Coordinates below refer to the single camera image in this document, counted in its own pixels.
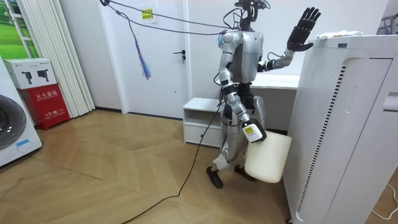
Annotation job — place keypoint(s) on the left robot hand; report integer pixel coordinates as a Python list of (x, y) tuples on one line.
[(300, 31)]

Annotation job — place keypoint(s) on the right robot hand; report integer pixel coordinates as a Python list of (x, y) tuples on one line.
[(253, 132)]

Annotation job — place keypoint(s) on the white plastic waste bin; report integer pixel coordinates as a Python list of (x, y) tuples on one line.
[(267, 158)]

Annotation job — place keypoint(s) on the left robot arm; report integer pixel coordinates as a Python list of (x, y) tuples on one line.
[(278, 63)]

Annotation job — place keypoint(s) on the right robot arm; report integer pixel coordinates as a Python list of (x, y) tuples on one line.
[(228, 79)]

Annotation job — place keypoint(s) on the robot legs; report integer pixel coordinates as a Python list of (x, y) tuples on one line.
[(231, 146)]

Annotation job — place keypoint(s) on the white cloth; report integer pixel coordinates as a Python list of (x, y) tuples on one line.
[(339, 34)]

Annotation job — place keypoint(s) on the small white bedside cabinet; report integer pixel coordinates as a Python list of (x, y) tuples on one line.
[(199, 124)]

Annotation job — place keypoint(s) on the white desk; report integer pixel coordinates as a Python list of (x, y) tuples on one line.
[(276, 82)]

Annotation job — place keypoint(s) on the robot body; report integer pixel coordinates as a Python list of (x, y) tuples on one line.
[(247, 56)]

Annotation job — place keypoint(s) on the grey metal rack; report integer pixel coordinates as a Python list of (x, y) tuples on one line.
[(387, 25)]

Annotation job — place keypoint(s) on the tall white perforated appliance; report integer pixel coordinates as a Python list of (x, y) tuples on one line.
[(348, 130)]

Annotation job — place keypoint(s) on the white door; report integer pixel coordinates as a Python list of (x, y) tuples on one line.
[(155, 77)]

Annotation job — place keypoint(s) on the yellow paper note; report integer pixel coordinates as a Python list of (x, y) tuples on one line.
[(147, 14)]

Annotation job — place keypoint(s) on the red fire extinguisher box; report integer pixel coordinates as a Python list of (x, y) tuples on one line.
[(46, 105)]

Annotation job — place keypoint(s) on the white folding curtain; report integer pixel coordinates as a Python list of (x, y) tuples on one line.
[(59, 56)]

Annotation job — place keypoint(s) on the white cardboard box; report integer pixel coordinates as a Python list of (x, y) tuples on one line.
[(29, 73)]

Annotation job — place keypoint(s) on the white washing machine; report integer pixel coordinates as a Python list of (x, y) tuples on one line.
[(14, 124)]

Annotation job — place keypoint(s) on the window with green view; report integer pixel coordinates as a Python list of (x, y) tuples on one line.
[(14, 31)]

